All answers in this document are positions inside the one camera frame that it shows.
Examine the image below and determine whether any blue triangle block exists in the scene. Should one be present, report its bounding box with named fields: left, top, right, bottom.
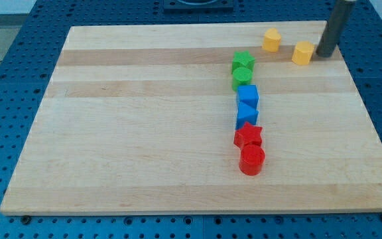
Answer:
left=235, top=102, right=259, bottom=129

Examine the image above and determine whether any yellow heart block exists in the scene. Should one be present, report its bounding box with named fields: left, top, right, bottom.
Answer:
left=262, top=28, right=282, bottom=52

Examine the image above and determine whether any yellow pentagon block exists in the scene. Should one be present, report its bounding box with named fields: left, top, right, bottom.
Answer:
left=292, top=41, right=314, bottom=66

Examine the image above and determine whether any green cylinder block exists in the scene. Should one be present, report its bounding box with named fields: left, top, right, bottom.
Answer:
left=232, top=67, right=253, bottom=92

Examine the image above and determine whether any red star block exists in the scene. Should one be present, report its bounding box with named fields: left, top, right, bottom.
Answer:
left=233, top=121, right=263, bottom=149

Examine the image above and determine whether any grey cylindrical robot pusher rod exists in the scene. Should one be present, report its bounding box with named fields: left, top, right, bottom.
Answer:
left=316, top=0, right=357, bottom=58

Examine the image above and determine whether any blue cube block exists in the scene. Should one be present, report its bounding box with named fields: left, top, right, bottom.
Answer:
left=236, top=85, right=259, bottom=108

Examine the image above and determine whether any light wooden board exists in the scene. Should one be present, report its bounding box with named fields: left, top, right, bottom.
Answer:
left=0, top=21, right=382, bottom=216

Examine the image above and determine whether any green star block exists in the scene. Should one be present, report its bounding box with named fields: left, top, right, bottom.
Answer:
left=231, top=50, right=255, bottom=72

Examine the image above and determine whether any red cylinder block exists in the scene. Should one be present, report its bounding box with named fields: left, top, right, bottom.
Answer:
left=239, top=145, right=265, bottom=176

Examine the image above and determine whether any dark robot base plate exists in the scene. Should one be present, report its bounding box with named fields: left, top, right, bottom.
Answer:
left=162, top=0, right=234, bottom=13

